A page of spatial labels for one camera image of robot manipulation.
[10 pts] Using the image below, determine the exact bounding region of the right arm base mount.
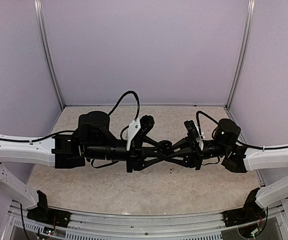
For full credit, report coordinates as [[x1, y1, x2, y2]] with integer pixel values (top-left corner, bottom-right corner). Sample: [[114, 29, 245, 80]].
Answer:
[[222, 207, 266, 227]]

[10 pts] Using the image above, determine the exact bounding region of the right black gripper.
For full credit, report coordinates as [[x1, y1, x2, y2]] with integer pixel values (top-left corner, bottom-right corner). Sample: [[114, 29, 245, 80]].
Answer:
[[163, 134, 229, 171]]

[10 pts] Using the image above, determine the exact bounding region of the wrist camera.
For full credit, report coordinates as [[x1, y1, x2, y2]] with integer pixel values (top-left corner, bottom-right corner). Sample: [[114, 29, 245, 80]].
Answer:
[[184, 120, 204, 151], [126, 115, 155, 151]]

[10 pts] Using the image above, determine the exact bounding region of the right aluminium frame post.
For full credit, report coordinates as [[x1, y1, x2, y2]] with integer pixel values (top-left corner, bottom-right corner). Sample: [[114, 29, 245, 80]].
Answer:
[[225, 0, 256, 111]]

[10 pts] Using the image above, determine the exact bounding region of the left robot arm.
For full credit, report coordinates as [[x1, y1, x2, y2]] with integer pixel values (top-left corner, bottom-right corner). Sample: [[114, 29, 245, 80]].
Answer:
[[0, 111, 172, 223]]

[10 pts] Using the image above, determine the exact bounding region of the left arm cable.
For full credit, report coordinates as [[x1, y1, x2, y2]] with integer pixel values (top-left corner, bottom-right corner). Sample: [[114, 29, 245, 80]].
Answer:
[[108, 90, 141, 123]]

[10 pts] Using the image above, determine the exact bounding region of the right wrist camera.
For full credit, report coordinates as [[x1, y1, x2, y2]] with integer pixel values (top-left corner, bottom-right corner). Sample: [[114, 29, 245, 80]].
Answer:
[[184, 120, 204, 151]]

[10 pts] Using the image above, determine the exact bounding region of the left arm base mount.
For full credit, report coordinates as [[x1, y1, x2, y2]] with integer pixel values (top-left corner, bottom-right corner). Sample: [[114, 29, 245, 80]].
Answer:
[[27, 207, 71, 228]]

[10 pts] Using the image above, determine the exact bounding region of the front aluminium rail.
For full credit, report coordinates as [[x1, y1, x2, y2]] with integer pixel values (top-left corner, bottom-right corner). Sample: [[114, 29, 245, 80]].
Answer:
[[7, 197, 288, 240]]

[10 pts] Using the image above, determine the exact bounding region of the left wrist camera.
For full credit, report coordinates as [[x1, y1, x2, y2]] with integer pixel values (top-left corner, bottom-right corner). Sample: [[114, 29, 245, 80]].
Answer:
[[126, 115, 155, 151]]

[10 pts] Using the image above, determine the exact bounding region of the aluminium frame post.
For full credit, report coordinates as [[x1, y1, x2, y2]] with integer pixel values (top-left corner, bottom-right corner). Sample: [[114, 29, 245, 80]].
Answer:
[[225, 0, 256, 111], [33, 0, 66, 111]]

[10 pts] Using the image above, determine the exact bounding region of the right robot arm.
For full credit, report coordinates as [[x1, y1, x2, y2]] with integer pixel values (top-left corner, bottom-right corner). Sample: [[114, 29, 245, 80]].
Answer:
[[166, 118, 288, 222]]

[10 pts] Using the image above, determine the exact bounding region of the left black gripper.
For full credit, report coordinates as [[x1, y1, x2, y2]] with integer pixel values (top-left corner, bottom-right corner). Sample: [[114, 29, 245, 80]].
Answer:
[[86, 137, 166, 173]]

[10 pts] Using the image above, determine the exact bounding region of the left aluminium frame post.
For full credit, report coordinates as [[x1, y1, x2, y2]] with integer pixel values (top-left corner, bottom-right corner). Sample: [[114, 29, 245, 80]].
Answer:
[[33, 0, 66, 111]]

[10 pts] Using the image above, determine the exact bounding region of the black earbud charging case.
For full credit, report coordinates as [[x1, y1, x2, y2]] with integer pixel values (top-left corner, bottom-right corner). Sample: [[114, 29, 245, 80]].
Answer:
[[159, 140, 173, 155]]

